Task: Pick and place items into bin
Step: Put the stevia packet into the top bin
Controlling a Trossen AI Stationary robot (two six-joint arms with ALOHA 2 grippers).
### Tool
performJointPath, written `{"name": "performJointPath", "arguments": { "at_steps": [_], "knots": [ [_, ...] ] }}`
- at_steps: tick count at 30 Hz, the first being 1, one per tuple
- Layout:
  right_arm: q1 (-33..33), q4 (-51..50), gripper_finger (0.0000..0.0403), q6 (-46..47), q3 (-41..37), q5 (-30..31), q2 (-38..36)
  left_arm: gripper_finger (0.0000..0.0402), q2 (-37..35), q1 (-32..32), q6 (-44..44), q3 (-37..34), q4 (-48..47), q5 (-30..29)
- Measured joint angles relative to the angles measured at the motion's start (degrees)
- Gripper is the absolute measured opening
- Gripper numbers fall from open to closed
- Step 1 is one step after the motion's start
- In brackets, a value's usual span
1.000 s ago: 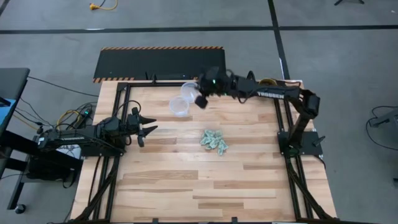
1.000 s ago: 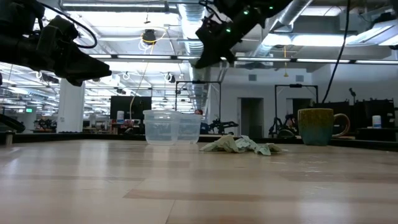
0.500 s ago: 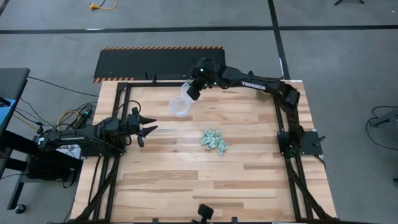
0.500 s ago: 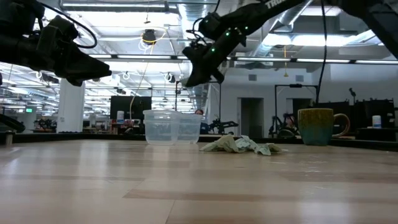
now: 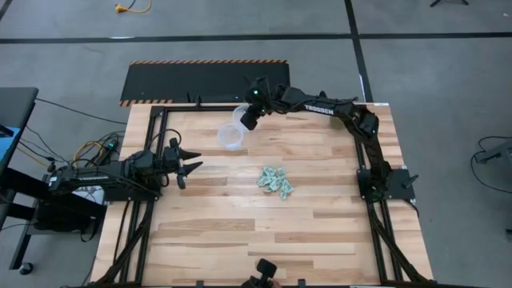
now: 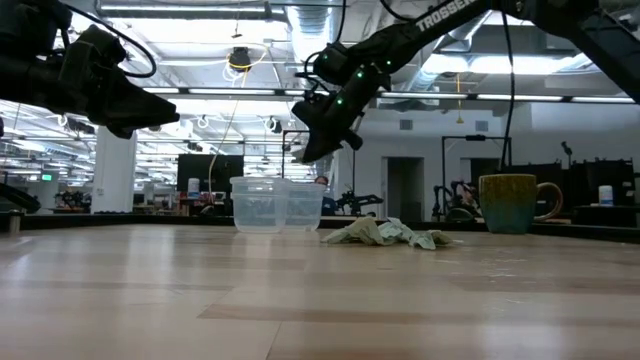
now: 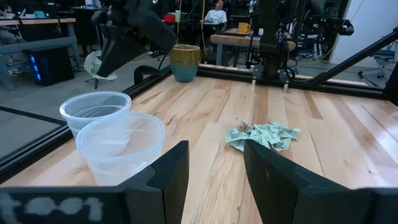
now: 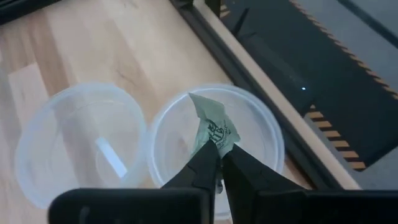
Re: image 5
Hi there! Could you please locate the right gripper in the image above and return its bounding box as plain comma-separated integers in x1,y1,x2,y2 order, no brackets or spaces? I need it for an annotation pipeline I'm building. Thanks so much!
239,76,278,131

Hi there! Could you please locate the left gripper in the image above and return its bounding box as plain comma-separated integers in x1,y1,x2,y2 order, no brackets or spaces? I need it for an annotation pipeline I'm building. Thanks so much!
162,137,205,190

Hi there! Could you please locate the clear plastic deli cup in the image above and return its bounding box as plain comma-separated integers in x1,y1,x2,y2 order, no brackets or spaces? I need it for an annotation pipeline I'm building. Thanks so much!
217,122,245,152
232,103,252,136

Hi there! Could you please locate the black hazard-striped floor mat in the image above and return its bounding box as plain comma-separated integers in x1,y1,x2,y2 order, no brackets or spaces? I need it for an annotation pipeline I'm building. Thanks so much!
118,59,292,108

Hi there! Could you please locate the black power strip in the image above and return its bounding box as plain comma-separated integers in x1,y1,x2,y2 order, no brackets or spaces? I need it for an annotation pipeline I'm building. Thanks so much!
92,138,120,171

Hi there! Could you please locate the white printed paper sheet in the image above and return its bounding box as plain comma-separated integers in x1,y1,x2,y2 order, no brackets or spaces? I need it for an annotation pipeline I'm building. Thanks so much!
73,184,107,204

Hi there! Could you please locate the black equipment cart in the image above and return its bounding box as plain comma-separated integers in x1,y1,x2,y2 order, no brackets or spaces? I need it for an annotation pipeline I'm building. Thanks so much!
0,166,109,277

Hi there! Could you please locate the black desk top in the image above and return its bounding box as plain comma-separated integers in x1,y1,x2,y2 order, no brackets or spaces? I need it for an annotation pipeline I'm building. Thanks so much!
0,86,40,177

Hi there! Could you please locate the blue panel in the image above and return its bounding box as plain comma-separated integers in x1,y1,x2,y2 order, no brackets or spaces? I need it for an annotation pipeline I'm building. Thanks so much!
0,126,22,163

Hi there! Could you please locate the black tripod base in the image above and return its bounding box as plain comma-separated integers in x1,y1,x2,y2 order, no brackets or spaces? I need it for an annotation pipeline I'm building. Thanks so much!
430,0,470,8

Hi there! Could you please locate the grey floor device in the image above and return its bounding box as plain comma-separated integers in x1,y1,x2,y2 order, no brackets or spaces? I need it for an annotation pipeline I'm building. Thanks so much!
474,138,512,165

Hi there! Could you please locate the black aluminium table frame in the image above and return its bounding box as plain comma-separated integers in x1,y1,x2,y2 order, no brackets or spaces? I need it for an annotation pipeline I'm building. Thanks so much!
90,102,435,288

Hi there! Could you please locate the yellow coiled cable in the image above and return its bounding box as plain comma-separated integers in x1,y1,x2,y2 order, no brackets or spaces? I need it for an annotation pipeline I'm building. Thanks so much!
71,140,106,168

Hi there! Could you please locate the yellow extension cable with plug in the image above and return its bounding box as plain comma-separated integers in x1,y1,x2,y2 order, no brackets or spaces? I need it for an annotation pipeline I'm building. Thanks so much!
114,0,153,14

